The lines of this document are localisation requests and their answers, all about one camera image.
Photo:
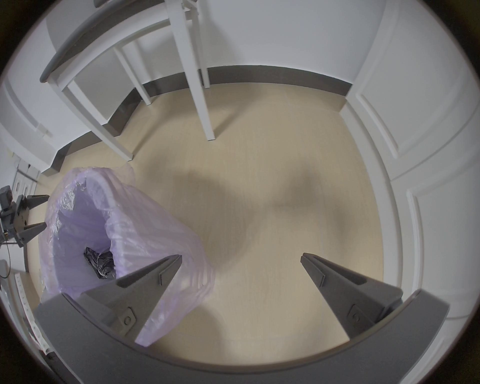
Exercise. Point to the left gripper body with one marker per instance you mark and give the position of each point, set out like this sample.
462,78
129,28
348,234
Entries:
18,217

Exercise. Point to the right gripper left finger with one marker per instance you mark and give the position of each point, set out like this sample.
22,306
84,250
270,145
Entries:
142,296

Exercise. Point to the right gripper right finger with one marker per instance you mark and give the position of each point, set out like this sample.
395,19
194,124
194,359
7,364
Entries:
345,296

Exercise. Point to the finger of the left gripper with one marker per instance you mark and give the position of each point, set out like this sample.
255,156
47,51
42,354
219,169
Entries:
33,201
28,233

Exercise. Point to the purple plastic bag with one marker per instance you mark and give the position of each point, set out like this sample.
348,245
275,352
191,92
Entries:
75,225

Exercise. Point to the black plastic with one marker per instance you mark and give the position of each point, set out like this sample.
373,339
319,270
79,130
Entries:
99,262

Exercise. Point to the white trash bin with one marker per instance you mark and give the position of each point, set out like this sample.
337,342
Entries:
161,240

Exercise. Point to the grey padded white chair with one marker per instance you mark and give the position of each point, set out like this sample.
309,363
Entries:
187,56

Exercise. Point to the white wardrobe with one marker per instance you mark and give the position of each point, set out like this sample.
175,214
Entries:
423,93

